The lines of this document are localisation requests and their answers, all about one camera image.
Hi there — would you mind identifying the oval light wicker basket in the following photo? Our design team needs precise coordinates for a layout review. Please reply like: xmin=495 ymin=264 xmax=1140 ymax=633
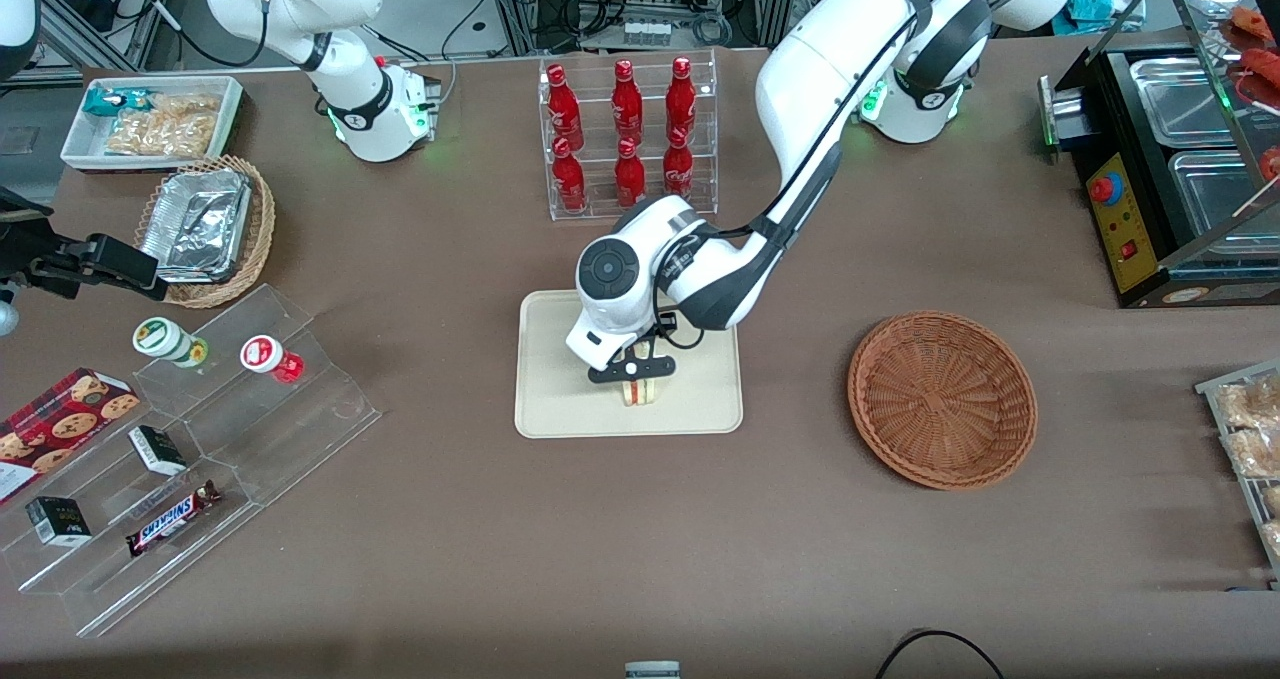
xmin=133 ymin=154 xmax=277 ymax=310

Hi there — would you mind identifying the teal snack packet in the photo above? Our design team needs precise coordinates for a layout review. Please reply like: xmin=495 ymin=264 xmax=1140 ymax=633
xmin=82 ymin=87 xmax=153 ymax=120

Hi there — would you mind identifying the small black box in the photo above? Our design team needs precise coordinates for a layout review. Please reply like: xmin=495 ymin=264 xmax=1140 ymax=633
xmin=25 ymin=496 xmax=93 ymax=547
xmin=128 ymin=425 xmax=189 ymax=478

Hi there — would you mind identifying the black food warmer case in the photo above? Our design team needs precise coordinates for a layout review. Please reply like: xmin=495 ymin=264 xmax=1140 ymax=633
xmin=1038 ymin=0 xmax=1280 ymax=310

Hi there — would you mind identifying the red Coca-Cola bottle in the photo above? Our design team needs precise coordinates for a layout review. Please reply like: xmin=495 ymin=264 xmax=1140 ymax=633
xmin=662 ymin=129 xmax=695 ymax=200
xmin=551 ymin=138 xmax=588 ymax=214
xmin=666 ymin=56 xmax=697 ymax=142
xmin=546 ymin=64 xmax=584 ymax=150
xmin=614 ymin=138 xmax=647 ymax=210
xmin=612 ymin=59 xmax=644 ymax=145

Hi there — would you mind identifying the aluminium foil container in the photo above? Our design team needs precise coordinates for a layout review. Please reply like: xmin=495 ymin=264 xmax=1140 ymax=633
xmin=138 ymin=167 xmax=253 ymax=285

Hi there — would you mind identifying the stainless steel food pan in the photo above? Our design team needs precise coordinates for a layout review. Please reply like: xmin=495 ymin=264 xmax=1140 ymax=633
xmin=1168 ymin=149 xmax=1280 ymax=260
xmin=1128 ymin=55 xmax=1238 ymax=148

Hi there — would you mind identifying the white rectangular snack bin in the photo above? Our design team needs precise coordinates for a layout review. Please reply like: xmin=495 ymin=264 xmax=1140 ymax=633
xmin=60 ymin=74 xmax=246 ymax=175

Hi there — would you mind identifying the clear acrylic stepped stand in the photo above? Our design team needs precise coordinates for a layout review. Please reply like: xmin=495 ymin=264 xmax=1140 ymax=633
xmin=133 ymin=284 xmax=383 ymax=507
xmin=0 ymin=399 xmax=263 ymax=640

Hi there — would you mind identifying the black floor cable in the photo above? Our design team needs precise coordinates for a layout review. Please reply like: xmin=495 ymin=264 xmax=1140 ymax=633
xmin=875 ymin=628 xmax=1006 ymax=679

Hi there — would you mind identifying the teal plastic bag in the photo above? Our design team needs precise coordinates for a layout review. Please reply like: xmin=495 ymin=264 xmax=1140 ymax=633
xmin=1065 ymin=0 xmax=1141 ymax=36

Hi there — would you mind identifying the red cookie box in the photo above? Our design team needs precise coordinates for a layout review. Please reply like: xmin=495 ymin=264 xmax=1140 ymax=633
xmin=0 ymin=367 xmax=142 ymax=507

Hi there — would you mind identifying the clear acrylic bottle rack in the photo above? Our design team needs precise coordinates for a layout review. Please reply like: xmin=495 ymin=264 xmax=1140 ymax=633
xmin=539 ymin=48 xmax=719 ymax=223

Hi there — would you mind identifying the grey bread rack tray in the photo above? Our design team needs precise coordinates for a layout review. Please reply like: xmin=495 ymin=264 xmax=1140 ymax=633
xmin=1194 ymin=359 xmax=1280 ymax=582

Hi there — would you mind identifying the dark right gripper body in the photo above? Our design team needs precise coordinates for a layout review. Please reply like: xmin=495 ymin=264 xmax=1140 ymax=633
xmin=0 ymin=187 xmax=49 ymax=260

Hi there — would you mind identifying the red white yogurt bottle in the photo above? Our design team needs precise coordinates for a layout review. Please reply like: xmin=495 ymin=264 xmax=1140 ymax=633
xmin=240 ymin=334 xmax=305 ymax=384

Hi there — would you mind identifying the clear bag of crackers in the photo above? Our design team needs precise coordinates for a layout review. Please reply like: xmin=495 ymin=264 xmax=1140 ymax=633
xmin=104 ymin=109 xmax=219 ymax=159
xmin=150 ymin=92 xmax=223 ymax=120

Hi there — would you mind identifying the cream plastic tray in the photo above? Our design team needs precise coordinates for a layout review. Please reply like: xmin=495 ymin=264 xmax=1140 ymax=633
xmin=514 ymin=285 xmax=745 ymax=440

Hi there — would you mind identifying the green white yogurt bottle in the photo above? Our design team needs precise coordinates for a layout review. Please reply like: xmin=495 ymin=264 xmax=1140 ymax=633
xmin=132 ymin=316 xmax=210 ymax=370

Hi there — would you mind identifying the Snickers chocolate bar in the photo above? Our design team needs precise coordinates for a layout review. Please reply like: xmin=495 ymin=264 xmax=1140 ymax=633
xmin=125 ymin=480 xmax=222 ymax=558

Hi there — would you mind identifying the round brown wicker basket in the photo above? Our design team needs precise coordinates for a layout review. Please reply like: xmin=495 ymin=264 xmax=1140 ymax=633
xmin=847 ymin=310 xmax=1039 ymax=491

